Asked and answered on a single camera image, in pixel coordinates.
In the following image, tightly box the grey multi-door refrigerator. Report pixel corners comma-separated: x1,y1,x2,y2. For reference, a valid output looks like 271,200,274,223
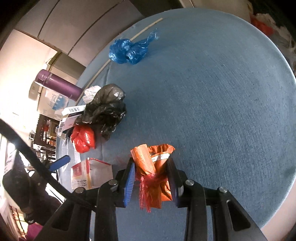
16,1,143,66

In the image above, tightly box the white barcode package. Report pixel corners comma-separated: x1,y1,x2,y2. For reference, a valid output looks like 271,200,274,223
57,105,86,137

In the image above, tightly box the red shopping bag on floor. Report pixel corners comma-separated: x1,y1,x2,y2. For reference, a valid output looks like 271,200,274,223
250,15,274,36

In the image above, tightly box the orange snack wrapper trash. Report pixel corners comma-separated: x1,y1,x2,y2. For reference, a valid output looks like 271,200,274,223
130,144,175,212

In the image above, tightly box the blue plastic bag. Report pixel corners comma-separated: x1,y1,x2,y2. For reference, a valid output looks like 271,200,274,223
108,29,159,65

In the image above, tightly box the blue tablecloth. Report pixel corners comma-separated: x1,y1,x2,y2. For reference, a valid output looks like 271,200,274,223
55,7,296,241

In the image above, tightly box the red white carton box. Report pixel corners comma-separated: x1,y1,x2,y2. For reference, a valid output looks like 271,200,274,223
71,158,113,190

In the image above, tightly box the white thin stick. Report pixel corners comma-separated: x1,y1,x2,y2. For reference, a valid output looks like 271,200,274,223
75,18,164,104

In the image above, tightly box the white plastic bags pile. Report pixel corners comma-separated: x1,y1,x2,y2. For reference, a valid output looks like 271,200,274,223
255,14,295,75

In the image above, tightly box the purple thermos bottle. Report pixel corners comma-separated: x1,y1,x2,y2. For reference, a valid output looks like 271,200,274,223
35,69,83,101

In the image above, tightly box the red plastic bag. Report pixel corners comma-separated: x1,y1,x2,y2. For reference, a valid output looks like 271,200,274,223
70,125,96,154

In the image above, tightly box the crumpled white tissue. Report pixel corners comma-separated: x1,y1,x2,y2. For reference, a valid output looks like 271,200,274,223
82,85,101,104

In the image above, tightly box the white chest freezer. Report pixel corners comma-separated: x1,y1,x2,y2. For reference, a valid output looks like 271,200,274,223
37,88,69,121

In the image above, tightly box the black plastic bag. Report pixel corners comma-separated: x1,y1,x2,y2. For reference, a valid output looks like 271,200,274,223
75,84,126,140

